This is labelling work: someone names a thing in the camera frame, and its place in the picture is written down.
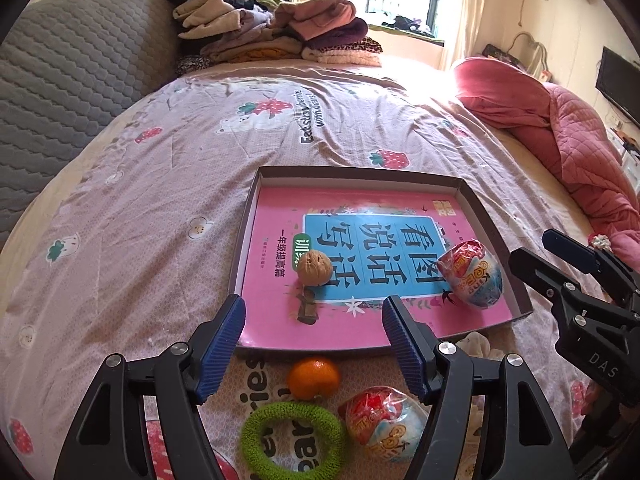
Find orange tangerine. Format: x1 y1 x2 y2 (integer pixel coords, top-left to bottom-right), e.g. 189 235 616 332
286 358 341 401

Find green knitted hair scrunchie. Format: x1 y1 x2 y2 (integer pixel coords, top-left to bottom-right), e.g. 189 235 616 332
240 402 349 479

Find small toys at bedside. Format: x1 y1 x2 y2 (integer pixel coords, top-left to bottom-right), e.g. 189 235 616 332
588 233 612 252

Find surprise egg in tray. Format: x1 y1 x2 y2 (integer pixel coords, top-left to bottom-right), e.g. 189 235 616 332
436 240 503 309

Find brown walnut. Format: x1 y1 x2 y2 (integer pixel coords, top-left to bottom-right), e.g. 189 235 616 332
297 249 333 287

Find pink quilted duvet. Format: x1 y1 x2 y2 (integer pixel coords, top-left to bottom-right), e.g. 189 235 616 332
454 58 639 270

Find shallow brown cardboard tray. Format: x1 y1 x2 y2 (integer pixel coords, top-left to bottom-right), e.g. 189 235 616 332
228 164 534 354

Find black television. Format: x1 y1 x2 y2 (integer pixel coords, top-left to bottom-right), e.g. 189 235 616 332
596 47 640 126

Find grey quilted headboard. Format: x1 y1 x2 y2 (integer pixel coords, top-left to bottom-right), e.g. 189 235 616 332
1 0 178 238

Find pile of folded clothes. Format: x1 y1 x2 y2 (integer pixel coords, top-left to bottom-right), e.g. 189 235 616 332
168 0 383 76

